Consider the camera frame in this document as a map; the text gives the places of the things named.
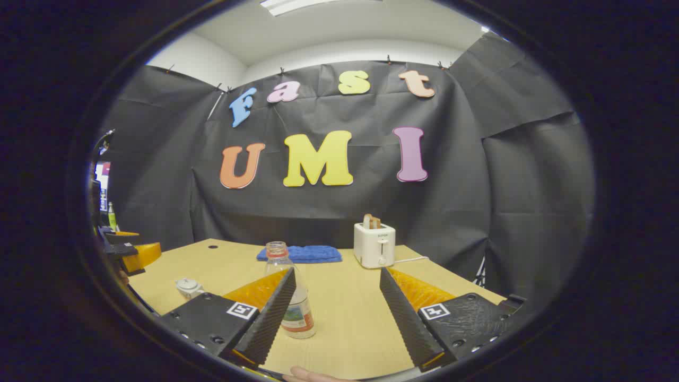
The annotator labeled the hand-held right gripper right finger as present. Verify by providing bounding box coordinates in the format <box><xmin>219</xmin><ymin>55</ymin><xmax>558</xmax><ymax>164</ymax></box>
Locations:
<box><xmin>379</xmin><ymin>267</ymin><xmax>526</xmax><ymax>372</ymax></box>

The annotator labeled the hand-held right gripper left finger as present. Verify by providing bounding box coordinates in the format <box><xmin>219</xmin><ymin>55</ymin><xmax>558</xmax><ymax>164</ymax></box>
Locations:
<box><xmin>159</xmin><ymin>267</ymin><xmax>298</xmax><ymax>370</ymax></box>

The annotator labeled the clear plastic water bottle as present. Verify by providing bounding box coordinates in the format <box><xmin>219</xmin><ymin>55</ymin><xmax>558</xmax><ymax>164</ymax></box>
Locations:
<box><xmin>264</xmin><ymin>241</ymin><xmax>316</xmax><ymax>339</ymax></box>

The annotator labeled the white ceramic teacup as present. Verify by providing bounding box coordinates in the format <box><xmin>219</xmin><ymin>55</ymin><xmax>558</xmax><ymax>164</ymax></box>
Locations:
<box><xmin>177</xmin><ymin>281</ymin><xmax>205</xmax><ymax>300</ymax></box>

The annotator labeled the computer monitor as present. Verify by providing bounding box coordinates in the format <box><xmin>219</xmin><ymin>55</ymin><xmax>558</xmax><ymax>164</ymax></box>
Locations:
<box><xmin>94</xmin><ymin>162</ymin><xmax>111</xmax><ymax>213</ymax></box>

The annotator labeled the blue towel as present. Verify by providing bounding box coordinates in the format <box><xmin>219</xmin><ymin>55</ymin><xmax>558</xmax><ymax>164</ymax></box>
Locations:
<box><xmin>257</xmin><ymin>245</ymin><xmax>343</xmax><ymax>264</ymax></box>

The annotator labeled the white toaster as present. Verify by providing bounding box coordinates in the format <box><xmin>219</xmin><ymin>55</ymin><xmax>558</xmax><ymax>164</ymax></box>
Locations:
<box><xmin>354</xmin><ymin>223</ymin><xmax>396</xmax><ymax>269</ymax></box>

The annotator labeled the black backdrop cloth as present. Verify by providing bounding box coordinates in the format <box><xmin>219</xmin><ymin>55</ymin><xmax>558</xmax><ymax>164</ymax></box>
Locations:
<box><xmin>98</xmin><ymin>32</ymin><xmax>595</xmax><ymax>314</ymax></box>

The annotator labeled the ceiling light panel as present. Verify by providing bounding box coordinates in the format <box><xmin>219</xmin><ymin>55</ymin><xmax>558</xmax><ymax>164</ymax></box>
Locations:
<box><xmin>260</xmin><ymin>0</ymin><xmax>343</xmax><ymax>16</ymax></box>

